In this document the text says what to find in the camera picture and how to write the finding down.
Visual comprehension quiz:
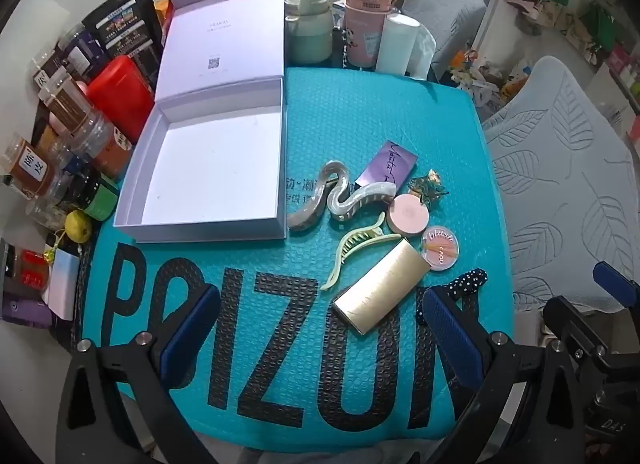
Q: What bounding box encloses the black polka dot hair bow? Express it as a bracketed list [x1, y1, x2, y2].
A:
[415, 268, 488, 327]

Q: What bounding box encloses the lavender gift box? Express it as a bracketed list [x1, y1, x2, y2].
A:
[114, 0, 288, 244]

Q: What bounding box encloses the mint green kettle bottle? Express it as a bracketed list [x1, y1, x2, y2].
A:
[284, 0, 335, 65]

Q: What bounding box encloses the yellow green fruit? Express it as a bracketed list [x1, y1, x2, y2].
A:
[66, 210, 94, 244]

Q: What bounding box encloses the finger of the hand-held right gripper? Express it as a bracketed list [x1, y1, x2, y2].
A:
[542, 295, 621, 365]
[592, 260, 640, 305]

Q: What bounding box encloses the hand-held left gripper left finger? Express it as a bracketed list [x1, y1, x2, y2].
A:
[56, 285, 221, 464]

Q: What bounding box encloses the clear jar orange label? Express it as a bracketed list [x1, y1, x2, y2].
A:
[70, 111, 137, 181]

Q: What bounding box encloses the cream yellow hair claw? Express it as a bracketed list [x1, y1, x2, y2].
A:
[320, 211, 388, 291]

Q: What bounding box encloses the clear jar dark brown label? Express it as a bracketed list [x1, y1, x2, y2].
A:
[31, 46, 76, 90]

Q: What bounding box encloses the small white box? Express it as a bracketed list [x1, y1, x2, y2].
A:
[42, 246, 83, 320]

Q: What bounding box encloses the dark jar green label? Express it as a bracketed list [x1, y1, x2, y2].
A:
[62, 169, 121, 222]

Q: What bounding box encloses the gold rectangular case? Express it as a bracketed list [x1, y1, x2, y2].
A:
[332, 238, 431, 335]

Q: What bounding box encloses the clear jar brown gold label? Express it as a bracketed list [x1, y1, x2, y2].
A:
[39, 76, 98, 132]

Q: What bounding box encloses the pearl white wavy hair claw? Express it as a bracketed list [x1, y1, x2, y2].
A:
[287, 160, 397, 233]

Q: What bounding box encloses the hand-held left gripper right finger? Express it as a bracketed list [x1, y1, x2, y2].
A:
[422, 286, 593, 464]

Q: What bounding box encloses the pink round compact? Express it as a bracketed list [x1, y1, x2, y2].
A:
[387, 194, 430, 236]

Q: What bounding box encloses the brown jar white label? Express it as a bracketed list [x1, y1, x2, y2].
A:
[4, 133, 60, 201]

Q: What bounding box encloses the clear jar purple label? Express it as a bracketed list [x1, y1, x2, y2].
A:
[57, 24, 111, 82]

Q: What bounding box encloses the white paper roll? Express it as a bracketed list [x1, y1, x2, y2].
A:
[376, 13, 436, 77]

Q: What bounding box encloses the black snack bag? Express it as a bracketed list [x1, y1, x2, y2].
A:
[82, 0, 166, 90]

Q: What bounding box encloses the small clear jar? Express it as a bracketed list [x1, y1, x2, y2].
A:
[25, 184, 76, 231]

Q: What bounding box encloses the grey leaf pattern chair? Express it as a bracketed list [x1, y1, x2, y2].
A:
[482, 56, 640, 312]
[402, 0, 488, 80]

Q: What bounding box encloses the purple box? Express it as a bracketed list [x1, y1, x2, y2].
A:
[0, 296, 53, 330]

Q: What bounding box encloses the black white patterned strap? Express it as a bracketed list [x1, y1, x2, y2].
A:
[333, 28, 352, 70]

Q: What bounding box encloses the small orange blush compact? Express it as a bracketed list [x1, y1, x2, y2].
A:
[421, 226, 461, 266]

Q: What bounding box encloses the red tin canister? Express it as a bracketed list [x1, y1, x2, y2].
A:
[87, 55, 158, 145]

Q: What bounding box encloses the pink panda paper cup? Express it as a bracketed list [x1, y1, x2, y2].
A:
[345, 6, 391, 67]

